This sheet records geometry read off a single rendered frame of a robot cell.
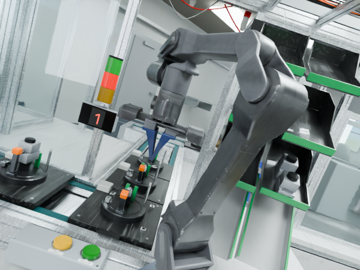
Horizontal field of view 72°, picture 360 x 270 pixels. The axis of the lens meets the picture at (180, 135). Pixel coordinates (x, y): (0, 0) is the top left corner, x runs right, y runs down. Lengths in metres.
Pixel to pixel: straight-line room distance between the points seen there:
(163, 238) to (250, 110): 0.24
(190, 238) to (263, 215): 0.47
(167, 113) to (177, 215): 0.20
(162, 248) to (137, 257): 0.29
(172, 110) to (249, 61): 0.23
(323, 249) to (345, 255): 0.12
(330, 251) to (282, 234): 0.77
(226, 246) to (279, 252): 0.16
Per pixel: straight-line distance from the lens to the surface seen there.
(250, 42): 0.37
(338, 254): 1.64
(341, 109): 0.88
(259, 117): 0.31
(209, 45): 0.45
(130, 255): 0.70
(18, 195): 0.84
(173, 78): 0.51
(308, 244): 1.55
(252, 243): 0.82
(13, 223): 0.78
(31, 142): 0.89
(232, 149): 0.34
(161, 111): 0.51
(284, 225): 0.88
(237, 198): 0.83
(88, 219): 0.77
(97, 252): 0.67
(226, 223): 0.80
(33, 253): 0.69
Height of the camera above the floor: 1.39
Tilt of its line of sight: 10 degrees down
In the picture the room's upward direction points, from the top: 19 degrees clockwise
